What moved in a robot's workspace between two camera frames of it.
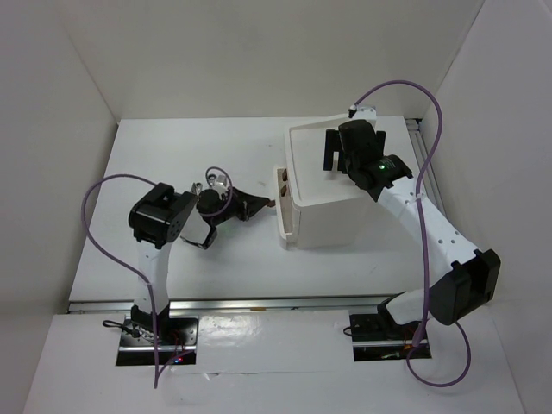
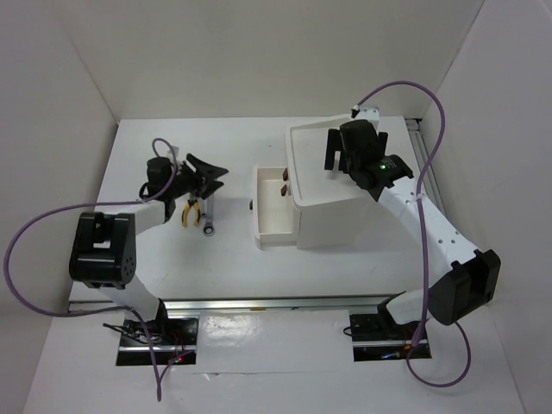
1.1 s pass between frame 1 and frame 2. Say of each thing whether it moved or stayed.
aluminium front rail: stayed
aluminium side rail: stayed
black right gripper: stayed
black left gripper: moved
